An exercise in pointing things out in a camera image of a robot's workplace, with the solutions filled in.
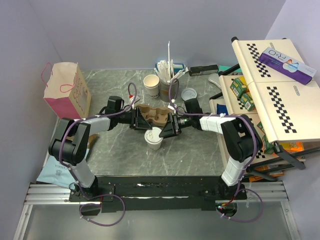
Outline white plastic cup lid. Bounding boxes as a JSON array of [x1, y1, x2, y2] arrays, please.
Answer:
[[144, 127, 163, 142]]

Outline cream checkered folding board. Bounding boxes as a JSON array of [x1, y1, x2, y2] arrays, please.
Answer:
[[210, 37, 320, 170]]

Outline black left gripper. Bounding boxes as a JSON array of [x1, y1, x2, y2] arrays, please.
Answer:
[[116, 107, 152, 131]]

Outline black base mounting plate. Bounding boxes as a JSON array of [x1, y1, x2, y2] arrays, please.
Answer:
[[69, 176, 247, 213]]

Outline blue snack packet right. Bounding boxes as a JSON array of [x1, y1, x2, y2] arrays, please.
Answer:
[[216, 103, 228, 115]]

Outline blue white box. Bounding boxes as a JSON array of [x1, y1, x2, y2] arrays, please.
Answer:
[[154, 61, 186, 74]]

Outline purple white R&O box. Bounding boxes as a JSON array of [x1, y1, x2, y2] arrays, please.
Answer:
[[259, 47, 317, 85]]

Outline grey straw holder cup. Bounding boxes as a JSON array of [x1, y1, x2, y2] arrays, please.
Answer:
[[159, 80, 179, 103]]

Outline tall wrapped straw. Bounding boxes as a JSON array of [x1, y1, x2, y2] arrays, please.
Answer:
[[167, 41, 172, 79]]

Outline white paper cup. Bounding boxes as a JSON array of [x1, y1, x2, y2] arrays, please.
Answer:
[[146, 138, 163, 150]]

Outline brown pulp cup carrier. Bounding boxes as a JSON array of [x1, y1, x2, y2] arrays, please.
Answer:
[[136, 104, 174, 127]]

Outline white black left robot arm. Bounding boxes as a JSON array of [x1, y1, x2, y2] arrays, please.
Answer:
[[48, 96, 152, 201]]

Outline green orange juice carton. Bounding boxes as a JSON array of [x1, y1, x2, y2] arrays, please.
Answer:
[[262, 134, 275, 155]]

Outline pink white paper bag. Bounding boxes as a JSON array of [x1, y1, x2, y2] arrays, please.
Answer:
[[41, 62, 92, 119]]

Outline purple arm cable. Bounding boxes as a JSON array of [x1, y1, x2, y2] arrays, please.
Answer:
[[58, 82, 138, 227], [168, 78, 264, 223]]

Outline brown blue snack packet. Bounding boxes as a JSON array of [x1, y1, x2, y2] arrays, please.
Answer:
[[36, 133, 99, 187]]

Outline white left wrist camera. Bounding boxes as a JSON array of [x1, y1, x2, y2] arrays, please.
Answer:
[[129, 94, 140, 109]]

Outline black rectangular box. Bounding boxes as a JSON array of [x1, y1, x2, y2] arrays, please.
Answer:
[[188, 64, 219, 76]]

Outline green box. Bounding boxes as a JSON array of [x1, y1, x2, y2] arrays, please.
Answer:
[[230, 76, 249, 99], [240, 91, 255, 112]]

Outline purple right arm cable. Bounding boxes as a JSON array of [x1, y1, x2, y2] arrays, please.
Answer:
[[168, 78, 264, 223]]

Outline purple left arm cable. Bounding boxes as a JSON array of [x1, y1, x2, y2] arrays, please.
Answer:
[[58, 82, 138, 227]]

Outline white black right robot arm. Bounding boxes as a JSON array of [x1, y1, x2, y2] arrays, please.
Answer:
[[159, 98, 263, 199]]

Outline aluminium rail frame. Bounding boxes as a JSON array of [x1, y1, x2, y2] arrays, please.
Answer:
[[14, 182, 301, 240]]

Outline green box upper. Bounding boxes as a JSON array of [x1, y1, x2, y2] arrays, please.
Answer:
[[230, 76, 249, 99]]

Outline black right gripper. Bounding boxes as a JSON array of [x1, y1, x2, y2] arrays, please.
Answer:
[[159, 112, 193, 139]]

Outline stack of white paper cups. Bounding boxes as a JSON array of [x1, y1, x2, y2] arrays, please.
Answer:
[[143, 74, 160, 99]]

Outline bundle of wrapped straws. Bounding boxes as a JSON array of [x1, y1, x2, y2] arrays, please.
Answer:
[[154, 59, 189, 84]]

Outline green box lower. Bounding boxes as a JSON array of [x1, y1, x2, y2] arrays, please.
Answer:
[[240, 91, 255, 112]]

